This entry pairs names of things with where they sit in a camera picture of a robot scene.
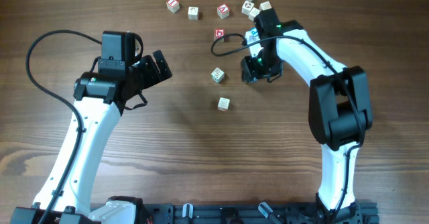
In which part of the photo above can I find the wooden block ladybug picture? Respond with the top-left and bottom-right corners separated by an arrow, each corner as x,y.
241,1 -> 254,15

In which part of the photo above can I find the red O letter block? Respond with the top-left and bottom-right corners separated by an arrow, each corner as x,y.
214,28 -> 225,42

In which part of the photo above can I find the wooden block red side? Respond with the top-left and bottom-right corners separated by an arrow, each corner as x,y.
217,97 -> 230,111

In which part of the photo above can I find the light blue P block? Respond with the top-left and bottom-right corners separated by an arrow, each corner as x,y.
250,27 -> 259,37

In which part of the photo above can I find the green Z wooden block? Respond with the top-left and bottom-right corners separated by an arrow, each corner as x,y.
211,68 -> 225,83

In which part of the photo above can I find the red A letter block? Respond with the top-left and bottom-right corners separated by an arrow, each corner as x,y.
217,4 -> 230,19

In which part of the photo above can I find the wooden block green side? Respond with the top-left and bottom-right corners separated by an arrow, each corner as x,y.
249,7 -> 260,21

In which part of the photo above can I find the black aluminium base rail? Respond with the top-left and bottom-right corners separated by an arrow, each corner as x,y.
143,202 -> 380,224

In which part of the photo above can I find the red I letter block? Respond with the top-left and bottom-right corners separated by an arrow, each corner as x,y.
166,0 -> 180,13

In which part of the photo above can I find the wooden block number 2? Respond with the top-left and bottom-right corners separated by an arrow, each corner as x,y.
188,7 -> 199,20

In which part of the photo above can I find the yellow-sided wooden block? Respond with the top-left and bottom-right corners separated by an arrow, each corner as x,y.
259,1 -> 272,11

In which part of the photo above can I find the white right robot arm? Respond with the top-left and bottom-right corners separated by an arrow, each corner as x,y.
241,17 -> 373,223

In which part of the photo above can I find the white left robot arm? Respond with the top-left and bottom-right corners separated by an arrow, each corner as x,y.
11,50 -> 172,223

